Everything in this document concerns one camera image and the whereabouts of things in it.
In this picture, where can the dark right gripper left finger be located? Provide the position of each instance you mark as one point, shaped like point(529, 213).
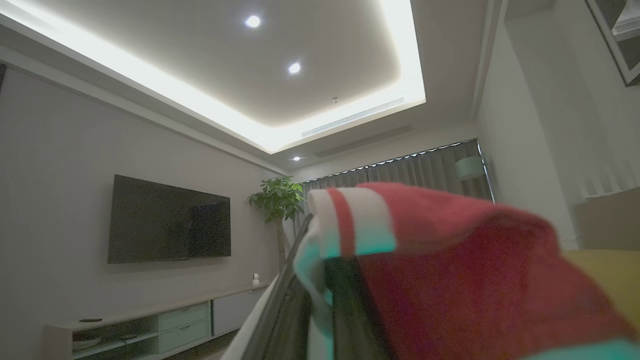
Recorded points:
point(285, 320)

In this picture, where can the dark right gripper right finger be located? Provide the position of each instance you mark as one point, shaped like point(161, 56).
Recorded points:
point(352, 320)

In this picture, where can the red garment thin white stripes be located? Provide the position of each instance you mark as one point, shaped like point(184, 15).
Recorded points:
point(475, 280)

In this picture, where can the white mint TV cabinet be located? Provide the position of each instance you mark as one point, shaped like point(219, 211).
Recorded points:
point(185, 320)

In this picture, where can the green leafy houseplant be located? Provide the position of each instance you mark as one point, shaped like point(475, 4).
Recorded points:
point(277, 197)

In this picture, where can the grey pleated curtain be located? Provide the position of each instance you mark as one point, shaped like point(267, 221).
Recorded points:
point(415, 170)

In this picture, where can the mint lamp shade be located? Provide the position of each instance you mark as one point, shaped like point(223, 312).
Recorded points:
point(470, 168)

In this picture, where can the black remote control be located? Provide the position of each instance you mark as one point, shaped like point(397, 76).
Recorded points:
point(90, 320)

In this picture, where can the white bowl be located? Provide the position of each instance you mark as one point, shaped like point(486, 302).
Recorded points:
point(86, 343)

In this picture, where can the yellow sofa backrest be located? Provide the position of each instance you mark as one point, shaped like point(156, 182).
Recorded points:
point(615, 280)

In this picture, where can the small white security camera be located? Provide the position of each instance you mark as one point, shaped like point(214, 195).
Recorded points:
point(256, 279)

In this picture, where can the black wall television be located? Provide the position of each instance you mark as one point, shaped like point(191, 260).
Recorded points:
point(170, 220)

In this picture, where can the white wall shelf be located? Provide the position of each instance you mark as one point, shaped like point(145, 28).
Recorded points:
point(622, 35)

